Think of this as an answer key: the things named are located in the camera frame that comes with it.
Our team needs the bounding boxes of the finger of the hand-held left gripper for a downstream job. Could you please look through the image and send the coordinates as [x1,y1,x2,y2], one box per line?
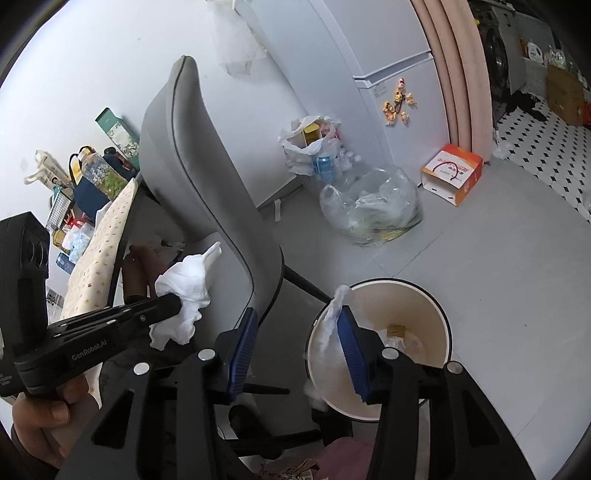
[46,308,151,334]
[108,294,182,326]

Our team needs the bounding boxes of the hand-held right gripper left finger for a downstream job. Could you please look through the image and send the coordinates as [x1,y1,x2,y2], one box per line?
[60,308,258,480]

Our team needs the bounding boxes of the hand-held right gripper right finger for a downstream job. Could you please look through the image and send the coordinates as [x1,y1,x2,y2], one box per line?
[337,308,536,480]

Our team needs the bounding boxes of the white bin with black rim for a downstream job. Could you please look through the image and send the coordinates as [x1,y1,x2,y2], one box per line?
[306,278,452,423]

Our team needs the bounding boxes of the person's left hand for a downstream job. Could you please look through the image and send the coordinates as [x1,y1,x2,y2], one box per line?
[11,374,101,468]

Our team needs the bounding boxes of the brown wooden table leg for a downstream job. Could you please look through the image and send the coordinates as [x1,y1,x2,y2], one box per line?
[124,244,160,301]

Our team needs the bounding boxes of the floral cream tablecloth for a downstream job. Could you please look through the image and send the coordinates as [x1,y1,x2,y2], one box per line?
[60,178,139,324]

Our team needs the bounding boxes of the blue white tissue box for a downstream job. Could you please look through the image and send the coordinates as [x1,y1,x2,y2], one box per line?
[55,228,93,273]

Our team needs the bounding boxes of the pink cloth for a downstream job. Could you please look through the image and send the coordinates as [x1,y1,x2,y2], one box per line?
[256,438,375,480]

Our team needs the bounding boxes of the navy lunch bag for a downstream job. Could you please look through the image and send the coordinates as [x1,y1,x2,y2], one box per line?
[69,147,139,217]

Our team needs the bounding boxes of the white printed tote bag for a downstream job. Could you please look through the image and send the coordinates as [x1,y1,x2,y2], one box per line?
[24,150,70,190]

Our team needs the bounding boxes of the clear floral print bottle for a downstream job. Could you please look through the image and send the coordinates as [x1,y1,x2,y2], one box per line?
[78,151,137,201]

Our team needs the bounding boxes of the large clear plastic bag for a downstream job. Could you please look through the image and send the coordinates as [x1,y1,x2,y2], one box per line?
[320,165,423,247]

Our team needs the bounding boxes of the grey upholstered chair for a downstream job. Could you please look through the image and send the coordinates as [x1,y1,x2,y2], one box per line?
[124,55,333,457]

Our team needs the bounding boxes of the tall green box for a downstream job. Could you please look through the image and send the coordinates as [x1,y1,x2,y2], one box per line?
[95,107,140,169]

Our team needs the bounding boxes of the blue drink can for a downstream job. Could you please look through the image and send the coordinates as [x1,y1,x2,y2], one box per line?
[315,154,335,183]

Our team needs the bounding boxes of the pack of clear water bottles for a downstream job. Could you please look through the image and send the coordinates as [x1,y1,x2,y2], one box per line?
[335,150,365,174]

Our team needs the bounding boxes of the orange and white box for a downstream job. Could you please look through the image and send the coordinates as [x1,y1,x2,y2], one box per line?
[420,144,484,207]

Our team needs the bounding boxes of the white plastic bag with rubbish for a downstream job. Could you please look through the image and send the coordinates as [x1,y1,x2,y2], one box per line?
[278,115,342,176]

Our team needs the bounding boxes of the yellow figurine fridge magnets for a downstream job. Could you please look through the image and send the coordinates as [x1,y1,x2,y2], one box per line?
[381,78,419,123]

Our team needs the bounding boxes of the white hanging mesh bag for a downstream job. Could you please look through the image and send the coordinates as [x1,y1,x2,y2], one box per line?
[210,0,269,75]

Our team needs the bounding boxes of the pink curtain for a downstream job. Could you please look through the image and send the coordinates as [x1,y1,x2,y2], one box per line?
[411,0,497,160]

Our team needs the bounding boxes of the black clothing on floor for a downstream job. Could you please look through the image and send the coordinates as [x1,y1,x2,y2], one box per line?
[505,90,550,121]

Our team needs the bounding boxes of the white refrigerator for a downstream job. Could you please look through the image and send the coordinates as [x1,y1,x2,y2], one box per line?
[235,0,451,153]

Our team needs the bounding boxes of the washing machine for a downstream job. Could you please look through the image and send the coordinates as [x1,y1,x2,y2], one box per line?
[475,2,525,100]

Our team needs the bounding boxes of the black wire basket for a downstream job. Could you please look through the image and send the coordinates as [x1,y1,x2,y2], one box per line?
[46,185,77,232]

